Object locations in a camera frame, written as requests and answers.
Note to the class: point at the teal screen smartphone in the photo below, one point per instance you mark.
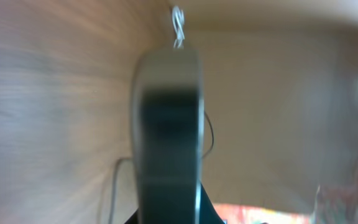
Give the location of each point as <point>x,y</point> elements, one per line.
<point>167,127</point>

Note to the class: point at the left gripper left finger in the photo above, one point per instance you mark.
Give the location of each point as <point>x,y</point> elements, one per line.
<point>133,219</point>

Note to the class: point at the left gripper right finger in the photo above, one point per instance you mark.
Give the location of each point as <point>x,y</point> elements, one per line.
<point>208,215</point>

